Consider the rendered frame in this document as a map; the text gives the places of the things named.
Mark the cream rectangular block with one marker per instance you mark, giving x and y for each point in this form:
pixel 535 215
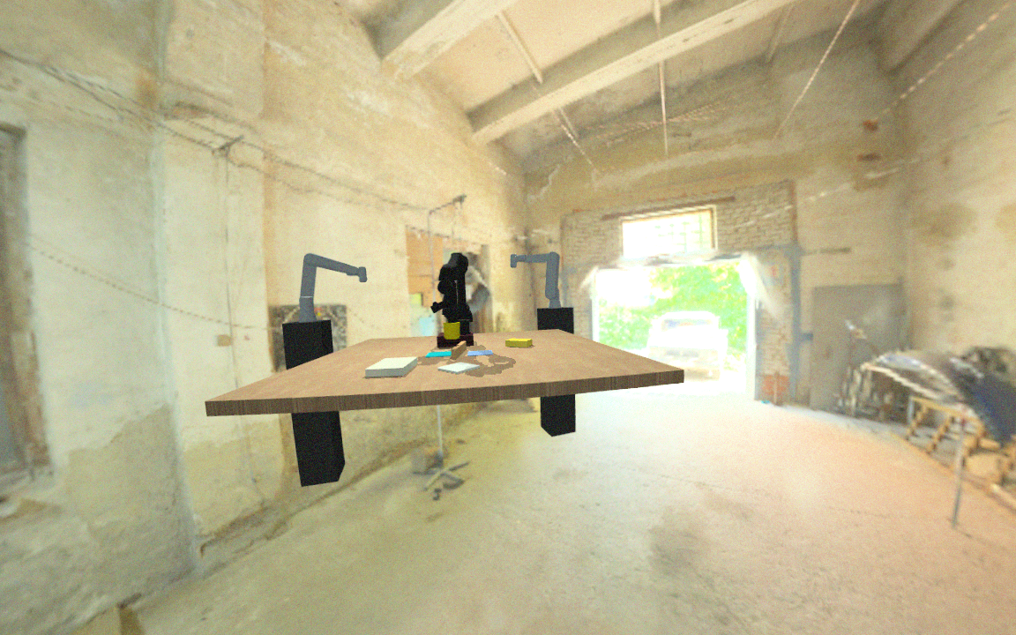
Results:
pixel 391 367

